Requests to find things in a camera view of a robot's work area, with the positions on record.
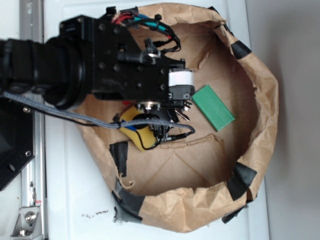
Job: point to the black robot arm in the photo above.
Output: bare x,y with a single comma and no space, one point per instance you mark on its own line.
42,68

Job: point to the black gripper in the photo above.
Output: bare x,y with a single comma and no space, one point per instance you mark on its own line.
111,66

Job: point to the silver keys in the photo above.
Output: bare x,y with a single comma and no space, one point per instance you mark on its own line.
180,112

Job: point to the brown paper bag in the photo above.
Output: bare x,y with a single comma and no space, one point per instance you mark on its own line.
186,184

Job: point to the yellow sponge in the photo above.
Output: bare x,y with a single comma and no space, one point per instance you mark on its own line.
141,135

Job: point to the metal corner bracket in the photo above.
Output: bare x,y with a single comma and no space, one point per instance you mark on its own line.
28,225

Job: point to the aluminium extrusion rail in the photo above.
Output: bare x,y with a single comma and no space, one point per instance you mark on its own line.
33,176

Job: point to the green rectangular block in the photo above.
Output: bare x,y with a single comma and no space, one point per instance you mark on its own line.
212,107

